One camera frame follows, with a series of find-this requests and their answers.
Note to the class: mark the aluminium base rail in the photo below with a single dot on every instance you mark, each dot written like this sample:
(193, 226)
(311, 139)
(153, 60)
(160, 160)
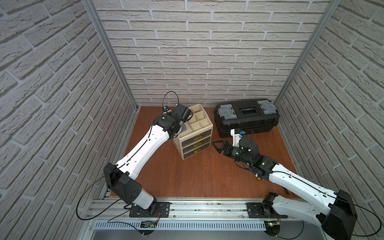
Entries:
(188, 214)

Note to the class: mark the beige drawer organizer cabinet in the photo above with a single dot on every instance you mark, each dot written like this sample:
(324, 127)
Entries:
(196, 133)

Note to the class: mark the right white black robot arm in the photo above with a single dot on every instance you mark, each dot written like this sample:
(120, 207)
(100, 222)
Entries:
(333, 211)

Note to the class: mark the black plastic toolbox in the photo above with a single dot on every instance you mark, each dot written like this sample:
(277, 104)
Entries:
(251, 116)

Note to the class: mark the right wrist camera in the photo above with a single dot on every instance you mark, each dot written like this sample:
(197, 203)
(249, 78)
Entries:
(237, 134)

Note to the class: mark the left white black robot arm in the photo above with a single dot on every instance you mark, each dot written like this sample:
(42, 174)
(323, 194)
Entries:
(121, 176)

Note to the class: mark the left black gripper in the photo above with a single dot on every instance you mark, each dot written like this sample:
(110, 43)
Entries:
(182, 126)

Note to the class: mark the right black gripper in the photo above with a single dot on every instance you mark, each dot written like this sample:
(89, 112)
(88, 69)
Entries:
(224, 144)

